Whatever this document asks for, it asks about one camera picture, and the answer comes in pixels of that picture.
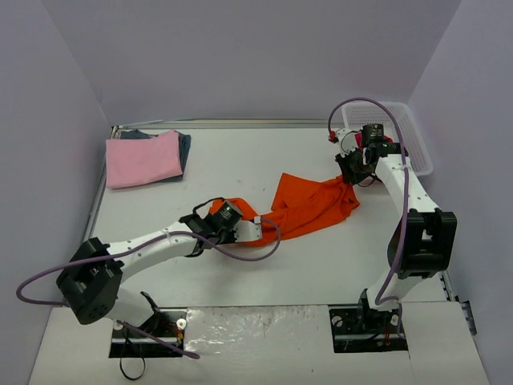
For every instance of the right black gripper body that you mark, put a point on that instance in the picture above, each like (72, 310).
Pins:
(349, 172)

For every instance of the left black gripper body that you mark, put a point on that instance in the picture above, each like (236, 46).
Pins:
(226, 234)

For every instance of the orange t shirt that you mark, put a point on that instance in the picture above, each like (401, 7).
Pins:
(303, 206)

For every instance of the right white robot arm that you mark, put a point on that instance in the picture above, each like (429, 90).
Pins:
(422, 242)

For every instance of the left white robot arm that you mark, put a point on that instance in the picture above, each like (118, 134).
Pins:
(92, 287)

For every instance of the red t shirt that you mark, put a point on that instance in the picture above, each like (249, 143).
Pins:
(358, 139)

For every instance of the white plastic basket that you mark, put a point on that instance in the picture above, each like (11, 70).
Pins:
(359, 113)

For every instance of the dark blue folded t shirt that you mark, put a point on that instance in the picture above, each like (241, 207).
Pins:
(185, 142)

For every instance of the pink folded t shirt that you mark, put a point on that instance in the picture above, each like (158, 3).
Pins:
(132, 163)

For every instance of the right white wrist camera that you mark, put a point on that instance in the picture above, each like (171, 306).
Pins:
(345, 139)

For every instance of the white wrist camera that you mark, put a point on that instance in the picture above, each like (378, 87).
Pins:
(345, 139)
(248, 231)

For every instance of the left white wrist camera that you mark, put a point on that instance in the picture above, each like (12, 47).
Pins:
(248, 231)

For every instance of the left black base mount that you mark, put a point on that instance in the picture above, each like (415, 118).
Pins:
(126, 343)

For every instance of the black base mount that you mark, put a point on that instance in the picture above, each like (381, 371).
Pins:
(126, 343)
(355, 331)

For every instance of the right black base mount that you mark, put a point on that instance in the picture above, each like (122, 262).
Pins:
(355, 331)

